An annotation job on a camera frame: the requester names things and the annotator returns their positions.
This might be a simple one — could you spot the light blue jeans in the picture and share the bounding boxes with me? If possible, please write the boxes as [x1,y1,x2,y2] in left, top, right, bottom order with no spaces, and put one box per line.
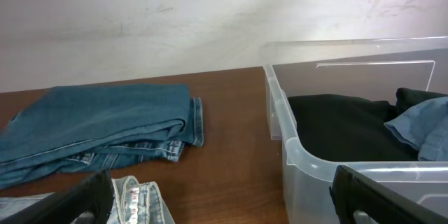
[0,175,176,224]

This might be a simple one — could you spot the small dark garment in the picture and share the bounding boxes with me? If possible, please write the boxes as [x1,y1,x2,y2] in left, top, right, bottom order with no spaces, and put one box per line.
[395,87,447,115]

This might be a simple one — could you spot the dark blue jeans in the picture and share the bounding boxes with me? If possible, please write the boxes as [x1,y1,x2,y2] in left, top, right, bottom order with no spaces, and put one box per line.
[1,83,204,188]

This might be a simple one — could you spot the clear plastic storage bin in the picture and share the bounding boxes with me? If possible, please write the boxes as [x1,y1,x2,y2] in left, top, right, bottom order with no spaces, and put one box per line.
[260,36,447,223]

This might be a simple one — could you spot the large black garment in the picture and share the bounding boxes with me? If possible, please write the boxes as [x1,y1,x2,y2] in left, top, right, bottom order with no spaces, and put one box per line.
[288,94,418,162]

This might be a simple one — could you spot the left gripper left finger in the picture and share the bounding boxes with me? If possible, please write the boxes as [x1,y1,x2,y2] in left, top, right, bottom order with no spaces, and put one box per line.
[1,170,114,224]

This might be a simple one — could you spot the blue shirt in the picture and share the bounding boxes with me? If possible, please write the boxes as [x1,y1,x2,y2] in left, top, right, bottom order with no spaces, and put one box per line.
[384,97,447,162]

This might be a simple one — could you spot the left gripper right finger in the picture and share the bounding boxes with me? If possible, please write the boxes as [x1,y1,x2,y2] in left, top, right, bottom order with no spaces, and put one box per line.
[329,165,447,224]

